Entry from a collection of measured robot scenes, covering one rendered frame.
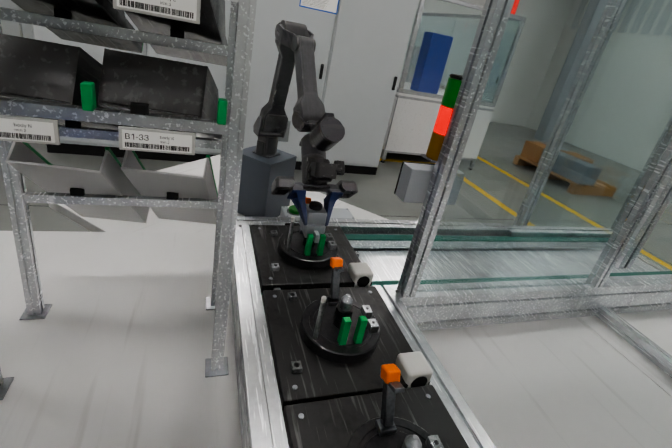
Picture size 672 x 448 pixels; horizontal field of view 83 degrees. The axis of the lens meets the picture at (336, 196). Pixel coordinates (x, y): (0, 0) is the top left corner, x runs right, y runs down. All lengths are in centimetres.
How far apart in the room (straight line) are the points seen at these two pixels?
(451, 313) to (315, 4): 326
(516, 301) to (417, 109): 407
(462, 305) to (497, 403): 21
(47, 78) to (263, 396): 51
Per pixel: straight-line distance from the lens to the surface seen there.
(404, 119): 491
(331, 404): 61
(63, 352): 85
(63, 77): 59
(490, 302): 101
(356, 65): 399
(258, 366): 66
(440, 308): 93
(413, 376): 66
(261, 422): 60
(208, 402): 74
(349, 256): 91
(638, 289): 139
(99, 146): 409
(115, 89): 59
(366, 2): 398
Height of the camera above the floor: 145
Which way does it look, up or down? 23 degrees down
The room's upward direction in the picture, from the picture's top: 12 degrees clockwise
